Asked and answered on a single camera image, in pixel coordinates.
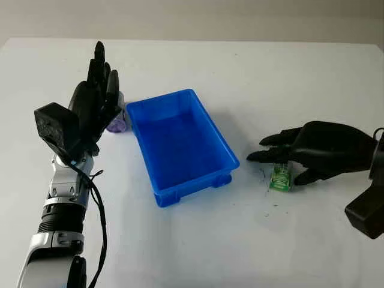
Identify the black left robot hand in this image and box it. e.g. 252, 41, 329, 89
67, 40, 125, 157

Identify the blue plastic tray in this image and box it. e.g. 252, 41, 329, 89
125, 88, 241, 209

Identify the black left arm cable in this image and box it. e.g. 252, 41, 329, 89
59, 152, 109, 288

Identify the green toothpaste box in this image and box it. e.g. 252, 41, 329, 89
269, 161, 292, 193

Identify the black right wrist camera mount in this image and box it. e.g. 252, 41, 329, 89
344, 128, 384, 240

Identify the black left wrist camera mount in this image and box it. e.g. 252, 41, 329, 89
34, 102, 80, 157

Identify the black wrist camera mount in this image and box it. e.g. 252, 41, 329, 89
34, 102, 80, 157
344, 128, 384, 240

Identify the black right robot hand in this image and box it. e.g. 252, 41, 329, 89
246, 121, 377, 186

